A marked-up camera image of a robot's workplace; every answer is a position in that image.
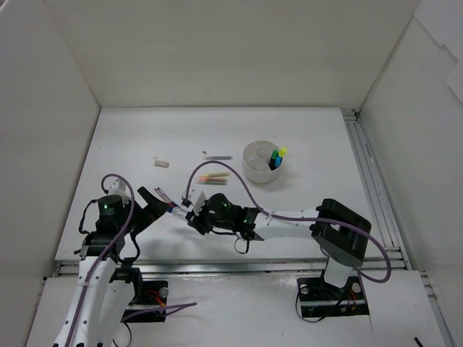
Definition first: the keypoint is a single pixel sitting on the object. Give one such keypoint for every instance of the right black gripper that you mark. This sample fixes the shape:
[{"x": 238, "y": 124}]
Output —
[{"x": 197, "y": 218}]

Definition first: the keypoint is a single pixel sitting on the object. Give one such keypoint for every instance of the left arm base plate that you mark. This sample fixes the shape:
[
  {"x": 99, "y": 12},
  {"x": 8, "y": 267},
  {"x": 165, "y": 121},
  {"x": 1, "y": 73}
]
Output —
[{"x": 154, "y": 294}]

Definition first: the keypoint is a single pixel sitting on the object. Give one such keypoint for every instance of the dark pen in clear sleeve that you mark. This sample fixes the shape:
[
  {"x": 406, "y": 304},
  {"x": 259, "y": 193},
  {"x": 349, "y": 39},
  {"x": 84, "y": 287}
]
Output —
[{"x": 217, "y": 157}]

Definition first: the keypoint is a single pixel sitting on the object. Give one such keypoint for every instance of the beige eraser block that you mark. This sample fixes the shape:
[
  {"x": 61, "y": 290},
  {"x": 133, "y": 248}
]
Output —
[{"x": 161, "y": 163}]

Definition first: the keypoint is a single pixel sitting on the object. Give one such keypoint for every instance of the green grey marker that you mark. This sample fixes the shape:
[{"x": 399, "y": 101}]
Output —
[{"x": 213, "y": 183}]

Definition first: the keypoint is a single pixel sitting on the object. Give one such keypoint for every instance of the aluminium frame rail right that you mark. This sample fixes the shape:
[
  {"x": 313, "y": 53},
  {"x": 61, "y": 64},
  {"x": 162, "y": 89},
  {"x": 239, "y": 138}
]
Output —
[{"x": 383, "y": 214}]

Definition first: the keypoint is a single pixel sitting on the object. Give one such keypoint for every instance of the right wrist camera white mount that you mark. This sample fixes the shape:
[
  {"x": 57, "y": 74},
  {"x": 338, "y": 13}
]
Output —
[{"x": 198, "y": 205}]

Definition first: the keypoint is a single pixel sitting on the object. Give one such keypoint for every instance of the aluminium frame rail front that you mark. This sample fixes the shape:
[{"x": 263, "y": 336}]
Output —
[{"x": 313, "y": 266}]

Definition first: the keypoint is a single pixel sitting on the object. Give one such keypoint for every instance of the green cap black highlighter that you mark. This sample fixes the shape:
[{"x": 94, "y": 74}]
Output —
[{"x": 272, "y": 161}]

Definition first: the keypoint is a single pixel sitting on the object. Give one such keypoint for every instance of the clear glue bottle blue cap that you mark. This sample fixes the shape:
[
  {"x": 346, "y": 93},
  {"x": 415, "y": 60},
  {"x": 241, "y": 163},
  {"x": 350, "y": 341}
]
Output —
[{"x": 178, "y": 212}]

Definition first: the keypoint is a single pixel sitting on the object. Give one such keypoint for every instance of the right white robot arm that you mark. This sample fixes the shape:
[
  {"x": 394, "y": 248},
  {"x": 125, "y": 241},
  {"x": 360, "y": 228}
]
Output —
[{"x": 339, "y": 231}]

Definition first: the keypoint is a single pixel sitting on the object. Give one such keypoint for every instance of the orange tip brown marker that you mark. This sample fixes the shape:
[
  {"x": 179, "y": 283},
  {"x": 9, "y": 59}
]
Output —
[{"x": 212, "y": 179}]

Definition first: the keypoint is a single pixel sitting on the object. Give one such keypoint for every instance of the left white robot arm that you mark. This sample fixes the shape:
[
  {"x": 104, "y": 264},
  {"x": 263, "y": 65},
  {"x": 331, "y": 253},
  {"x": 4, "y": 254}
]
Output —
[{"x": 106, "y": 285}]

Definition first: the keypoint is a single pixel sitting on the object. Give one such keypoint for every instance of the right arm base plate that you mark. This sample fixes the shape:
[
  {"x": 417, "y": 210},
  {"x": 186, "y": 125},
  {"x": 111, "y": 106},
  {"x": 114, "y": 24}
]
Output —
[{"x": 316, "y": 300}]

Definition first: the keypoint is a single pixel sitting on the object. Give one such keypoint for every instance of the white round divided organizer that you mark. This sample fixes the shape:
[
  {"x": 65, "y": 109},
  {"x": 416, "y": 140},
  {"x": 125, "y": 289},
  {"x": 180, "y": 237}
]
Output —
[{"x": 256, "y": 159}]

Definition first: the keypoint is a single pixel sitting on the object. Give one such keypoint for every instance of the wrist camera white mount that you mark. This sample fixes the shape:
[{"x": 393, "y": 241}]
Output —
[
  {"x": 119, "y": 188},
  {"x": 198, "y": 205}
]

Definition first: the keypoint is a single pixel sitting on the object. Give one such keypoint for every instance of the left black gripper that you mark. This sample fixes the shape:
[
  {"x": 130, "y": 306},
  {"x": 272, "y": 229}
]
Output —
[{"x": 141, "y": 210}]

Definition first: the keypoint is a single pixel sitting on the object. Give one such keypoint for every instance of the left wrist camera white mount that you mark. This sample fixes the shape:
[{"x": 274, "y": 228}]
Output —
[{"x": 119, "y": 188}]

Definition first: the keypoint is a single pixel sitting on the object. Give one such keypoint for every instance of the aluminium frame rail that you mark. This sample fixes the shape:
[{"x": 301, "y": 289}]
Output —
[
  {"x": 383, "y": 214},
  {"x": 313, "y": 266}
]

